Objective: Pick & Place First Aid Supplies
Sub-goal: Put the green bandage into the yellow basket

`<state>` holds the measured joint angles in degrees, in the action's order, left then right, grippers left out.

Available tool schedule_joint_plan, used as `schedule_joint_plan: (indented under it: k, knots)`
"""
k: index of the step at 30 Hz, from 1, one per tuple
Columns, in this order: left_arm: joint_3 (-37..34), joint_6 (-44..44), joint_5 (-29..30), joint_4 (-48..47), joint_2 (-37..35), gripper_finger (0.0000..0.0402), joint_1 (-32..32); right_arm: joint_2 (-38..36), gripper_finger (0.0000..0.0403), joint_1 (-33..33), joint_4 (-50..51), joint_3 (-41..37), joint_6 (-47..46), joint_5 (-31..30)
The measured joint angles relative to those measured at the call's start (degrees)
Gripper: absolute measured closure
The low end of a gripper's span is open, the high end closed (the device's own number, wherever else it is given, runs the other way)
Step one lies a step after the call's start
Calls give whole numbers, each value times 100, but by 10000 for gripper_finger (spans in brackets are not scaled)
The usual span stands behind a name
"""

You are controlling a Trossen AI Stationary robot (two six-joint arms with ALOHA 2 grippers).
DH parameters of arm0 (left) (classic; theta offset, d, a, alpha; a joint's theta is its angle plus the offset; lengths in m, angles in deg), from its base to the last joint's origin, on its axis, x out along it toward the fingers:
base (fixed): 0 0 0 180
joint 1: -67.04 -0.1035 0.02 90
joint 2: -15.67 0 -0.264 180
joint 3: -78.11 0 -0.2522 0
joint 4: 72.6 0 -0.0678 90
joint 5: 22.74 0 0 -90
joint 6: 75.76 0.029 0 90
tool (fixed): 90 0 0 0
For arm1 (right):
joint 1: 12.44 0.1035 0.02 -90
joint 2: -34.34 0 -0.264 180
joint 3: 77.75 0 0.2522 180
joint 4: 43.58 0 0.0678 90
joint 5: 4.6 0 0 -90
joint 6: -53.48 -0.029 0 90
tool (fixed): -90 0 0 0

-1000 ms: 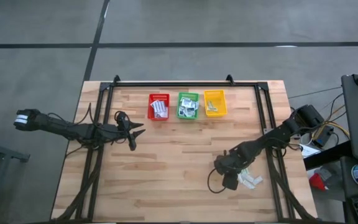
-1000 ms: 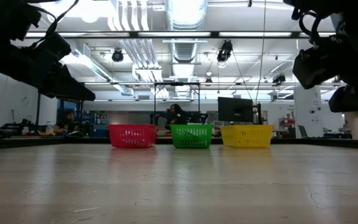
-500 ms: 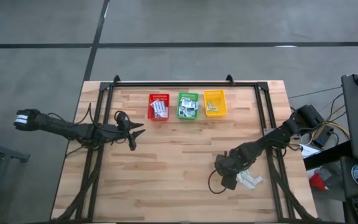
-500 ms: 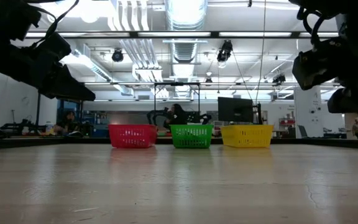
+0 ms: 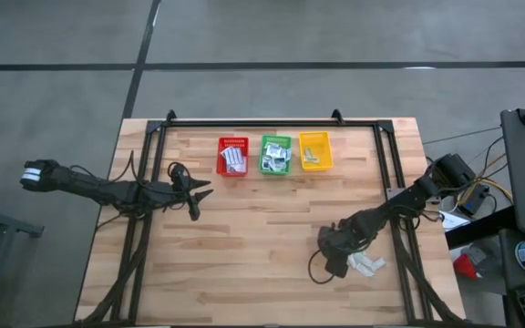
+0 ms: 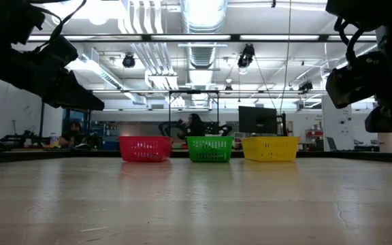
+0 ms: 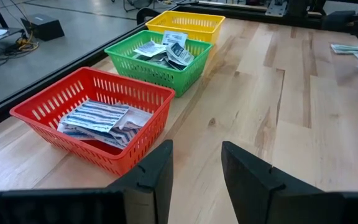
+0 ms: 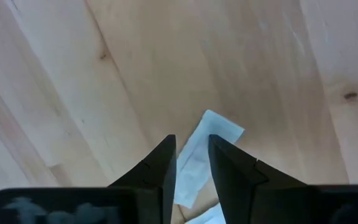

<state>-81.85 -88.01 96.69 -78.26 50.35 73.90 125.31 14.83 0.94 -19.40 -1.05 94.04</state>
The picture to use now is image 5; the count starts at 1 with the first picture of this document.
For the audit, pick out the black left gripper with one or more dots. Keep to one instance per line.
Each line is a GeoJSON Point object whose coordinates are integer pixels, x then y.
{"type": "Point", "coordinates": [179, 190]}

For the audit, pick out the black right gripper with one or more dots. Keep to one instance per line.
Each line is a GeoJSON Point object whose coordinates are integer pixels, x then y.
{"type": "Point", "coordinates": [337, 243]}

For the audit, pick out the blue striped bandage packet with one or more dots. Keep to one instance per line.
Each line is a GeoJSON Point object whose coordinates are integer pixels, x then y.
{"type": "Point", "coordinates": [239, 167]}
{"type": "Point", "coordinates": [234, 156]}

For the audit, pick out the white and blue wipe packet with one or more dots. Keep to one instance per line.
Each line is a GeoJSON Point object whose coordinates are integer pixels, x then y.
{"type": "Point", "coordinates": [285, 155]}
{"type": "Point", "coordinates": [267, 164]}
{"type": "Point", "coordinates": [279, 162]}
{"type": "Point", "coordinates": [272, 148]}

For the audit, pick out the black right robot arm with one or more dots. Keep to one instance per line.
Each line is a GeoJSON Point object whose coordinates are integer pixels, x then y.
{"type": "Point", "coordinates": [404, 200]}

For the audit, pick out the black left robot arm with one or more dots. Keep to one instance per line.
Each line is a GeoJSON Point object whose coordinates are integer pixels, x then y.
{"type": "Point", "coordinates": [98, 189]}

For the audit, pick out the red plastic basket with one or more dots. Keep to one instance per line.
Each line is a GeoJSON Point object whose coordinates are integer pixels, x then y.
{"type": "Point", "coordinates": [218, 157]}

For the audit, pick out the green plastic basket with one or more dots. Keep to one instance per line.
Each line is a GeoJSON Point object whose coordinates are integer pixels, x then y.
{"type": "Point", "coordinates": [262, 155]}

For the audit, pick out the yellow plastic basket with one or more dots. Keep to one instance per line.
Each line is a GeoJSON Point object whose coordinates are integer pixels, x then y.
{"type": "Point", "coordinates": [316, 141]}

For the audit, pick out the white paper sheet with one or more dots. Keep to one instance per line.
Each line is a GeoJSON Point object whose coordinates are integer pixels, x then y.
{"type": "Point", "coordinates": [454, 222]}

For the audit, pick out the red fabric item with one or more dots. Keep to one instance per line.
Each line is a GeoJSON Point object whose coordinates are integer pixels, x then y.
{"type": "Point", "coordinates": [465, 268]}

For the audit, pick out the black power box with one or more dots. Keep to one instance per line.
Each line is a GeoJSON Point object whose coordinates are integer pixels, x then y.
{"type": "Point", "coordinates": [476, 201]}

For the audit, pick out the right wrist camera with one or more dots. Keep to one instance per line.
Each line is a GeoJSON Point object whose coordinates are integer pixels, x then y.
{"type": "Point", "coordinates": [337, 268]}

